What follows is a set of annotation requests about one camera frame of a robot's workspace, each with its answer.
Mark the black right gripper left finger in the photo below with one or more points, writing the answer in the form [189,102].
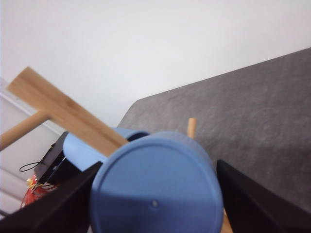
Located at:
[64,210]

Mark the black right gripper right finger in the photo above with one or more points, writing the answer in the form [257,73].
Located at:
[252,207]

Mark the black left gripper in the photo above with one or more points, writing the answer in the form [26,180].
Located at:
[57,168]

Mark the blue cup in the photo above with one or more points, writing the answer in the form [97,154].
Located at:
[161,182]
[82,154]

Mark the wooden mug tree stand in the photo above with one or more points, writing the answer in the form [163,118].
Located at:
[87,125]

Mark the black cable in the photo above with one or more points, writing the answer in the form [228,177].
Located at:
[29,164]

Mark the red and yellow wires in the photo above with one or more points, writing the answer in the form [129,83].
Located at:
[36,191]

